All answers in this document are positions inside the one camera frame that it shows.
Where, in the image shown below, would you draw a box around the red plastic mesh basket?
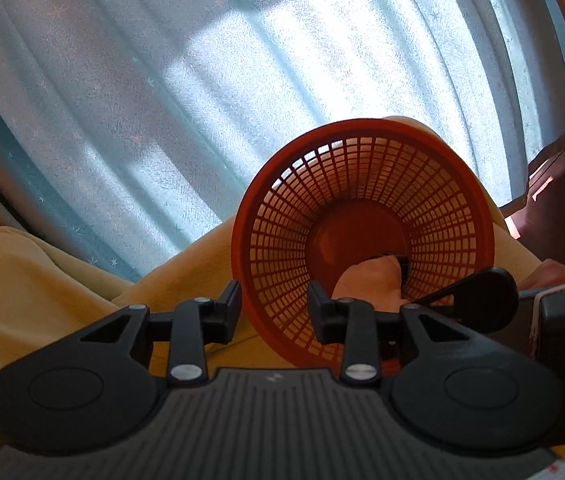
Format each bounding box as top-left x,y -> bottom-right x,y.
232,117 -> 495,370

